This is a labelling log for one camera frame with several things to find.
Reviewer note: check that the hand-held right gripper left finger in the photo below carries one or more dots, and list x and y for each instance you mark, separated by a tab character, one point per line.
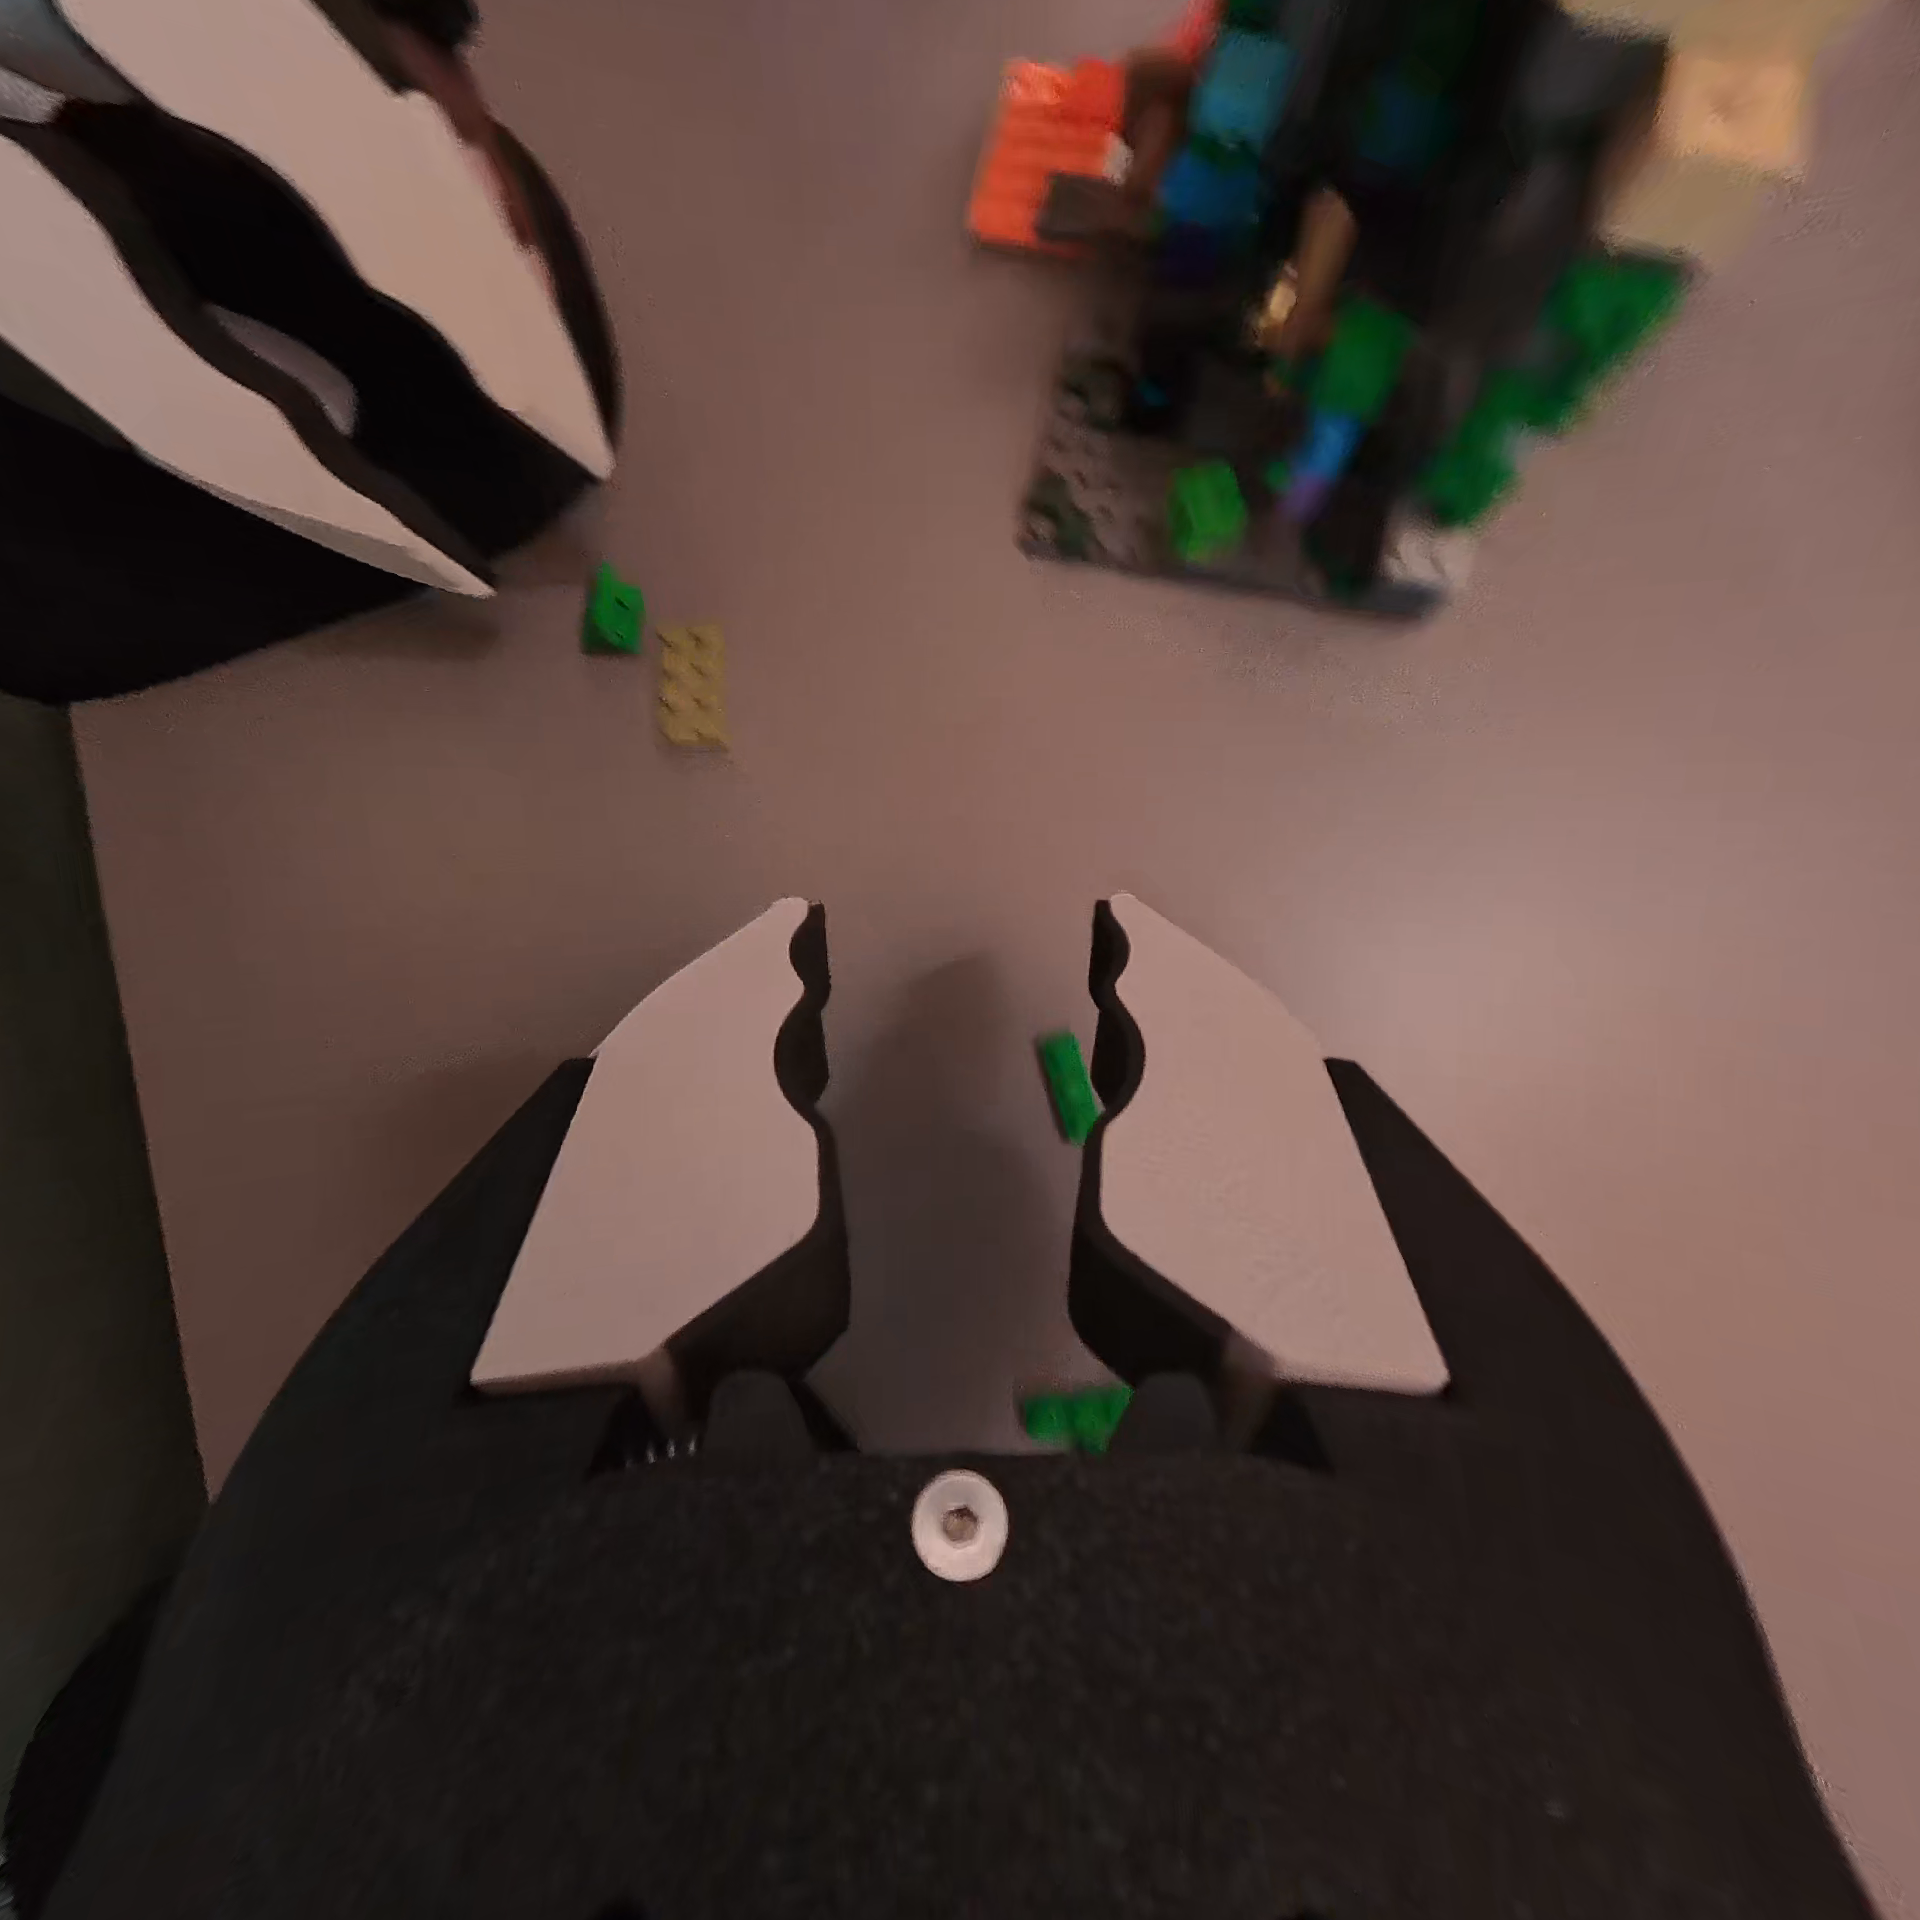
674	1201

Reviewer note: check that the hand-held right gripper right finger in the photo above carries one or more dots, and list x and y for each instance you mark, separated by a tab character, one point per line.
1260	1201

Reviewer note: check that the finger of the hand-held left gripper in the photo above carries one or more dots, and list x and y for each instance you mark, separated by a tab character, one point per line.
90	300
299	89

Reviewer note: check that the green narrow brick plate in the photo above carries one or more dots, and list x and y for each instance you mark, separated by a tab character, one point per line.
1067	1089

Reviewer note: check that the tan toy brick plate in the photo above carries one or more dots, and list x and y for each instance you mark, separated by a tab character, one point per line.
692	686

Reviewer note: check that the green square toy brick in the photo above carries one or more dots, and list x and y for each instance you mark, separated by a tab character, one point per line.
612	616

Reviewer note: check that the grey desk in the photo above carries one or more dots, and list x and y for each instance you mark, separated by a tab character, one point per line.
1499	901

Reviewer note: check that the orange toy brick plate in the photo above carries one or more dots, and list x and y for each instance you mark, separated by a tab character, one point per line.
1036	150

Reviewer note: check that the toy brick tower model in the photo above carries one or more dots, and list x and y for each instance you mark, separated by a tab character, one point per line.
1349	376

